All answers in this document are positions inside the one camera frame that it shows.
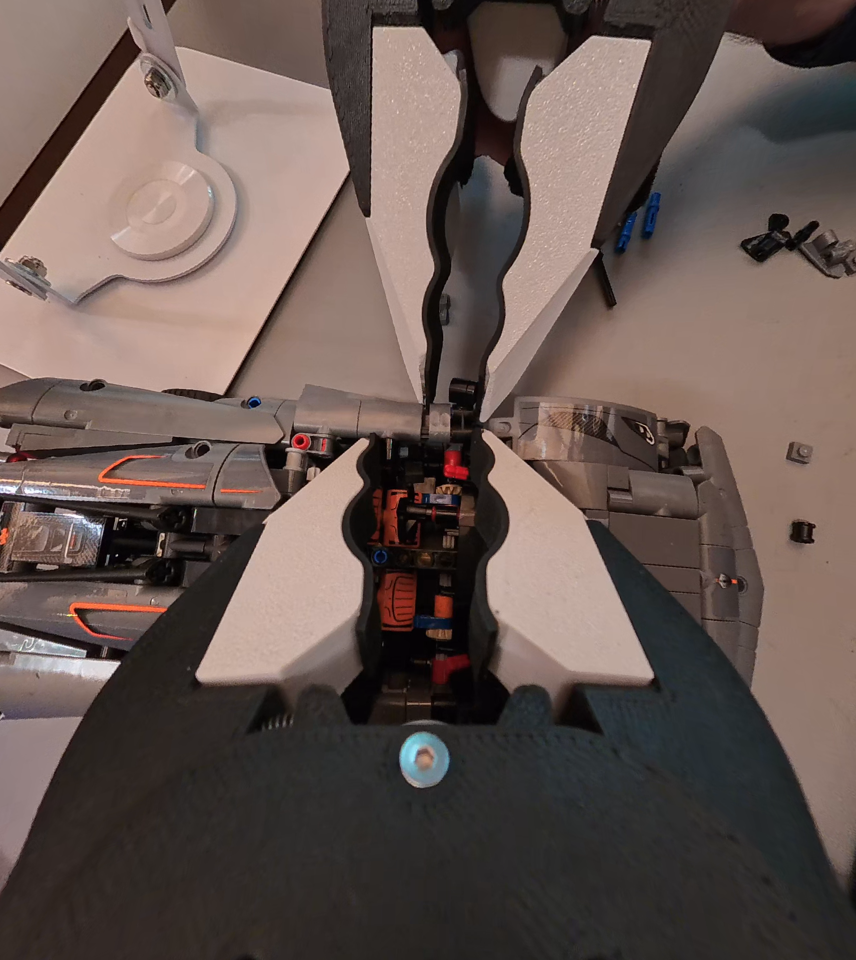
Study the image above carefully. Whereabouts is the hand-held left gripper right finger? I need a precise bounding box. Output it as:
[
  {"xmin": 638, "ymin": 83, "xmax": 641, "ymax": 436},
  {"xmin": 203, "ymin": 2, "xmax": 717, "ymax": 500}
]
[{"xmin": 470, "ymin": 432, "xmax": 657, "ymax": 691}]

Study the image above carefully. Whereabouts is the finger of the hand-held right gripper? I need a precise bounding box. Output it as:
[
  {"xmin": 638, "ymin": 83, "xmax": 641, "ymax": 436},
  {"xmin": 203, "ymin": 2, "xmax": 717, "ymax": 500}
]
[
  {"xmin": 479, "ymin": 36, "xmax": 652, "ymax": 423},
  {"xmin": 368, "ymin": 26, "xmax": 470, "ymax": 408}
]

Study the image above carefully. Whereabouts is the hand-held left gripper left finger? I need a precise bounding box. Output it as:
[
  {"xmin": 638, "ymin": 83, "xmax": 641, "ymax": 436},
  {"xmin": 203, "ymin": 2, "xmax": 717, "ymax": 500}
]
[{"xmin": 195, "ymin": 436, "xmax": 384, "ymax": 691}]

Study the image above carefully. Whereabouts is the grey lego car model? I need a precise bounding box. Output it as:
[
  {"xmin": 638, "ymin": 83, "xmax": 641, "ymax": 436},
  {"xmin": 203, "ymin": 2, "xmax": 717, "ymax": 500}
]
[{"xmin": 0, "ymin": 377, "xmax": 766, "ymax": 727}]

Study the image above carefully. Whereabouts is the person's right forearm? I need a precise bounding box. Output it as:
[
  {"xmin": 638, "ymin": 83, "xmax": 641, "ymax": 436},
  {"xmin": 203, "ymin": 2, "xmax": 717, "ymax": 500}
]
[{"xmin": 724, "ymin": 0, "xmax": 856, "ymax": 72}]

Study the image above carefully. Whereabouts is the black lego connector piece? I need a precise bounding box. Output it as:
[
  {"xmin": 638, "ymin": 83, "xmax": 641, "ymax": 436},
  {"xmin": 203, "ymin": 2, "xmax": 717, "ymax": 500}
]
[{"xmin": 740, "ymin": 213, "xmax": 796, "ymax": 262}]

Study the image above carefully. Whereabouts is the grey lego connector piece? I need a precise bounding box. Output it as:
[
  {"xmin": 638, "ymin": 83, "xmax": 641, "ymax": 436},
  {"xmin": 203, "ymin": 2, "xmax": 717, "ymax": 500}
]
[{"xmin": 797, "ymin": 228, "xmax": 856, "ymax": 280}]

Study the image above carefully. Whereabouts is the white round disc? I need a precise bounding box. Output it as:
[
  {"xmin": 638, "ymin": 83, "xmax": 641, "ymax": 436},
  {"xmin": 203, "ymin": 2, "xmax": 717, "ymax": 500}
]
[{"xmin": 109, "ymin": 161, "xmax": 216, "ymax": 261}]

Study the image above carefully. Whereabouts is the white flat base board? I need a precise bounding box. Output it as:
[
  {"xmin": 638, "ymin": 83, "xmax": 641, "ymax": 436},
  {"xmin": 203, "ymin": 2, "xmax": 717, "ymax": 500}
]
[{"xmin": 0, "ymin": 46, "xmax": 354, "ymax": 395}]

